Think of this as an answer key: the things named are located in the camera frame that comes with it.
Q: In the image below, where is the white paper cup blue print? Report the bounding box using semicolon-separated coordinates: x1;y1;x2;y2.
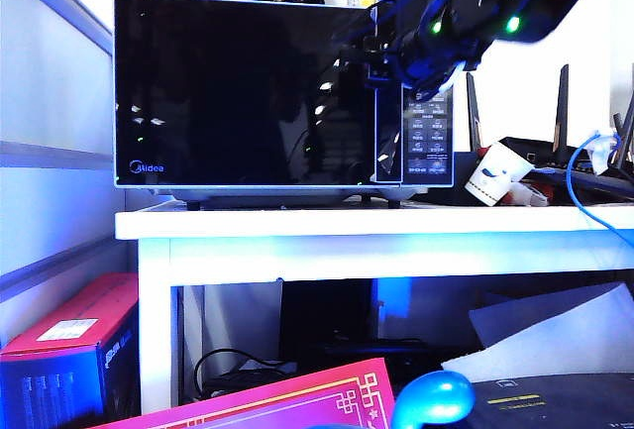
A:
464;141;534;208

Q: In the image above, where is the black glass microwave door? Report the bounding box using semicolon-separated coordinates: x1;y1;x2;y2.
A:
114;0;404;188

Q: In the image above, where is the white tape tag on cable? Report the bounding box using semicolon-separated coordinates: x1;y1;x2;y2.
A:
587;129;621;175

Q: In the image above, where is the thin black cable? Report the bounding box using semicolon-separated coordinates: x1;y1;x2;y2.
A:
192;348;301;400

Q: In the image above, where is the white paper sheet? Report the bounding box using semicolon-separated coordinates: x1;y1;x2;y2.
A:
440;279;634;383

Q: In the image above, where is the white table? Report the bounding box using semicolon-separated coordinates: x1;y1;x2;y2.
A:
114;202;634;416

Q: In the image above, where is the glossy blue rounded object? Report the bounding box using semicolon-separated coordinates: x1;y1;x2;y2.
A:
389;370;476;429

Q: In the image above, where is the pink box with gold pattern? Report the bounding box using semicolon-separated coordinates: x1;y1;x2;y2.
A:
91;357;397;429

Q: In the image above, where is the black router with antennas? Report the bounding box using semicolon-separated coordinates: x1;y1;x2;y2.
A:
465;63;634;206

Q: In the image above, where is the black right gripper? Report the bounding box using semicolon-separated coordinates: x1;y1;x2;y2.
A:
363;27;470;98

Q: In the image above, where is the frosted partition with grey frame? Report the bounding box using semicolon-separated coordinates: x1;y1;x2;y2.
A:
0;0;140;346

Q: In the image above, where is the red and blue cardboard box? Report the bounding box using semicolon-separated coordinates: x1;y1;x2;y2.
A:
0;272;142;429

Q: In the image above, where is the blue network cable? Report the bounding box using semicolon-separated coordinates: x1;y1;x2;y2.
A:
565;131;634;252

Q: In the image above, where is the small red and white item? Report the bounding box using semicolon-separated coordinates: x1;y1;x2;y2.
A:
502;181;550;208

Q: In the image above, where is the large black box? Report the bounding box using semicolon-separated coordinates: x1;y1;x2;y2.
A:
278;278;376;351

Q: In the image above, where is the black box with yellow stripe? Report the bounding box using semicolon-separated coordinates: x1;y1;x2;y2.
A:
460;372;634;429

